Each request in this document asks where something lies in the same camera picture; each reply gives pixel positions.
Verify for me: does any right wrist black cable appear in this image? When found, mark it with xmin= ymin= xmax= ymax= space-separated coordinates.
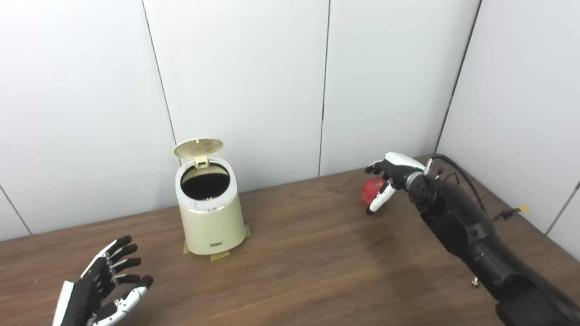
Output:
xmin=424 ymin=154 xmax=488 ymax=213

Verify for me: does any cream round bin lid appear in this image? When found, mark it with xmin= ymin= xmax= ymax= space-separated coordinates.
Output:
xmin=174 ymin=138 xmax=224 ymax=169

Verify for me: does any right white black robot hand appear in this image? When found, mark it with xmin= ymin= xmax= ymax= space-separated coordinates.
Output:
xmin=365 ymin=152 xmax=426 ymax=216

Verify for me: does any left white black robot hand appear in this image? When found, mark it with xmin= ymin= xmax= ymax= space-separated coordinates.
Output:
xmin=52 ymin=235 xmax=154 ymax=326

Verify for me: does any cream-colored bin body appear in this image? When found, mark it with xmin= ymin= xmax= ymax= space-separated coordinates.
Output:
xmin=175 ymin=156 xmax=247 ymax=256

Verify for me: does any cable with yellow connector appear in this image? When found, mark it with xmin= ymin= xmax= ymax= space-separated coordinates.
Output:
xmin=492 ymin=205 xmax=529 ymax=222

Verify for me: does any red apple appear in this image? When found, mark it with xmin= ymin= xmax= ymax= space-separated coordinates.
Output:
xmin=361 ymin=177 xmax=386 ymax=206

